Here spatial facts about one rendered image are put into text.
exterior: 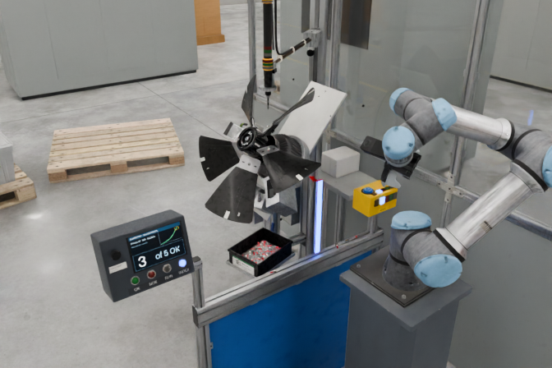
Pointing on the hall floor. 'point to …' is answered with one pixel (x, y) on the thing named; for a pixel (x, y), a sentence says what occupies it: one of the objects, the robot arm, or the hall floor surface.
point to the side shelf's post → (340, 219)
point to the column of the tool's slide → (321, 40)
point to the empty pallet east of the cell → (113, 149)
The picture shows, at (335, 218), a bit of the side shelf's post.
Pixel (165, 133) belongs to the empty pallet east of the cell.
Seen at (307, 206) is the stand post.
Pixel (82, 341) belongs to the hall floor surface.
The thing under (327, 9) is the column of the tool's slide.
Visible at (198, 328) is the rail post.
